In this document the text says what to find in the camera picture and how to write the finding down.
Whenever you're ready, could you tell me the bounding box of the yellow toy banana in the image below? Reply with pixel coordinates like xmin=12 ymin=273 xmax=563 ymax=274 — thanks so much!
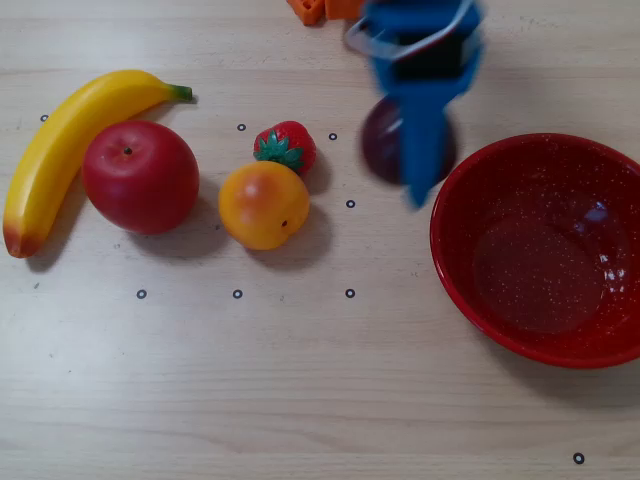
xmin=1 ymin=69 xmax=194 ymax=260

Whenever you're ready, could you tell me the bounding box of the orange toy peach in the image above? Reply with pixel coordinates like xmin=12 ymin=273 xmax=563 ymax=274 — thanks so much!
xmin=217 ymin=160 xmax=312 ymax=252

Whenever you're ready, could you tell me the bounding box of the dark purple toy plum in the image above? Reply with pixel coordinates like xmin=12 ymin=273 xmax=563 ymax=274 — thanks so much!
xmin=360 ymin=96 xmax=458 ymax=186

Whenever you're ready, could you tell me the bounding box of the red toy apple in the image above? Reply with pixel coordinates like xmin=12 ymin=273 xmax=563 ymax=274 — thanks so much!
xmin=80 ymin=119 xmax=202 ymax=236

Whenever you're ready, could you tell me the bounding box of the red toy strawberry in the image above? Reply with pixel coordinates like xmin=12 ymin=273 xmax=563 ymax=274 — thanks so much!
xmin=252 ymin=120 xmax=318 ymax=177

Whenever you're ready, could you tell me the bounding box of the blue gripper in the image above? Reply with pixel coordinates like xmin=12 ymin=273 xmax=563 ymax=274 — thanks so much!
xmin=366 ymin=0 xmax=485 ymax=210

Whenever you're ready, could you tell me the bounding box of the red speckled enamel bowl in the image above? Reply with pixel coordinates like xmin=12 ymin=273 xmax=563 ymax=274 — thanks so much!
xmin=429 ymin=132 xmax=640 ymax=371

